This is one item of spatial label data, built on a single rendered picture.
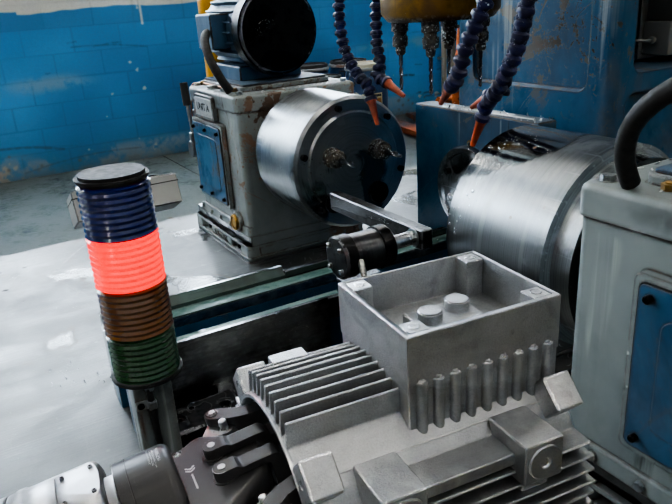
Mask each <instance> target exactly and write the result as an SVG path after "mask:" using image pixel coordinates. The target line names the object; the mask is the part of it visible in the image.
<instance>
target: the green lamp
mask: <svg viewBox="0 0 672 504"><path fill-rule="evenodd" d="M105 337H106V335H105ZM176 340H177V338H176V332H175V326H174V322H173V324H172V326H171V327H170V328H169V329H168V330H166V331H165V332H163V333H162V334H160V335H158V336H156V337H153V338H150V339H147V340H142V341H136V342H119V341H115V340H111V339H109V338H108V337H106V342H107V347H108V352H109V354H110V355H109V357H110V359H111V360H110V361H111V365H112V370H113V375H114V377H115V379H116V380H117V381H118V382H120V383H123V384H126V385H145V384H151V383H154V382H158V381H160V380H163V379H165V378H167V377H169V376H170V375H172V374H173V373H174V372H175V371H176V370H177V369H178V367H179V365H180V357H179V351H178V346H177V341H176Z"/></svg>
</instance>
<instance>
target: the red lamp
mask: <svg viewBox="0 0 672 504"><path fill-rule="evenodd" d="M158 230H159V228H157V229H156V230H155V231H154V232H152V233H151V234H149V235H147V236H145V237H142V238H139V239H136V240H132V241H127V242H121V243H111V244H102V243H95V242H91V241H89V240H87V239H85V240H86V242H87V248H88V253H89V259H90V260H91V261H90V264H91V266H92V268H91V269H92V271H93V277H94V282H95V288H96V289H97V290H99V291H101V292H104V293H108V294H128V293H134V292H139V291H143V290H146V289H149V288H151V287H153V286H155V285H157V284H158V283H160V282H161V281H162V280H163V279H164V278H165V276H166V272H165V266H164V261H163V255H162V249H161V244H160V241H161V240H160V238H159V235H160V234H159V232H158Z"/></svg>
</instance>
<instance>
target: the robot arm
mask: <svg viewBox="0 0 672 504"><path fill-rule="evenodd" d="M204 418H205V421H206V424H207V428H206V430H205V432H204V435H203V437H199V438H196V439H194V440H192V441H191V442H190V443H189V444H188V445H186V446H185V447H184V448H182V449H181V450H179V451H177V452H175V453H171V451H170V449H169V447H168V446H166V445H165V444H157V445H155V446H153V447H150V448H148V449H146V450H143V451H141V452H139V453H137V454H134V455H132V456H130V457H127V458H125V459H123V460H120V461H118V462H116V463H113V464H111V471H112V475H110V476H108V477H107V475H106V473H105V471H104V469H103V468H102V467H101V465H100V464H99V463H97V462H95V461H91V462H87V463H85V464H83V465H80V466H78V467H76V468H73V469H71V470H69V471H66V472H64V473H62V474H59V475H57V476H55V477H52V478H50V479H48V480H45V481H43V482H41V483H38V484H36V485H34V486H31V487H25V488H23V489H20V490H18V491H17V492H16V493H15V494H13V495H10V496H7V497H5V498H2V499H0V504H301V500H300V497H299V494H298V491H297V488H296V485H295V481H294V479H293V476H292V473H291V470H290V467H289V465H288V462H287V459H286V457H285V454H284V452H283V449H282V447H281V445H280V442H279V440H278V438H277V436H276V434H275V432H274V429H273V427H272V426H271V424H270V422H269V420H268V418H267V417H266V415H265V413H264V412H263V410H262V409H261V407H260V406H259V405H258V404H257V403H256V402H253V403H249V404H246V405H242V406H239V407H233V408H218V409H211V410H209V411H207V412H206V413H205V415H204ZM271 472H272V473H271ZM272 475H273V476H272Z"/></svg>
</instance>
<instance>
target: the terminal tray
mask: <svg viewBox="0 0 672 504"><path fill-rule="evenodd" d="M468 255H472V256H475V259H472V260H468V259H465V258H464V257H465V256H468ZM357 282H362V283H365V286H363V287H354V286H353V284H354V283H357ZM531 289H539V290H541V291H542V293H541V294H538V295H535V294H531V293H529V291H530V290H531ZM338 295H339V310H340V325H341V332H342V337H343V343H346V342H350V344H352V343H354V344H355V346H360V350H364V349H365V350H366V355H370V354H371V355H372V361H378V367H379V369H382V368H384V372H385V375H386V378H389V377H390V378H391V379H392V389H394V388H397V387H398V388H399V400H400V412H401V414H402V416H403V418H404V420H405V422H406V424H407V426H408V429H409V430H411V431H412V430H414V429H417V430H418V431H419V432H420V433H422V434H426V433H427V432H428V425H429V424H432V423H434V424H435V426H436V427H438V428H443V427H444V425H445V419H446V418H449V417H450V419H451V420H452V421H454V422H455V423H458V422H459V421H460V419H461V413H463V412H466V413H467V414H468V415H469V416H471V417H474V416H476V410H477V408H478V407H482V408H483V409H484V410H485V411H488V412H489V411H491V409H492V402H495V401H497V403H498V404H499V405H501V406H505V405H506V404H507V397H510V396H512V398H513V399H514V400H516V401H520V400H521V398H522V392H524V391H526V392H527V393H528V394H529V395H531V396H534V395H535V383H536V382H537V381H538V380H540V379H542V378H544V377H546V376H549V375H552V374H555V366H556V349H557V347H558V340H559V323H560V307H561V294H559V293H557V292H555V291H553V290H551V289H549V288H547V287H545V286H543V285H541V284H539V283H537V282H535V281H533V280H531V279H529V278H527V277H525V276H523V275H521V274H519V273H517V272H515V271H513V270H511V269H509V268H507V267H505V266H503V265H502V264H500V263H498V262H496V261H494V260H492V259H490V258H488V257H486V256H484V255H482V254H480V253H478V252H476V251H469V252H465V253H461V254H457V255H453V256H449V257H444V258H440V259H436V260H432V261H428V262H424V263H420V264H416V265H412V266H407V267H403V268H399V269H395V270H391V271H387V272H383V273H379V274H374V275H370V276H366V277H362V278H358V279H354V280H350V281H346V282H341V283H338ZM410 323H418V324H420V328H419V329H414V330H413V329H408V328H407V325H408V324H410Z"/></svg>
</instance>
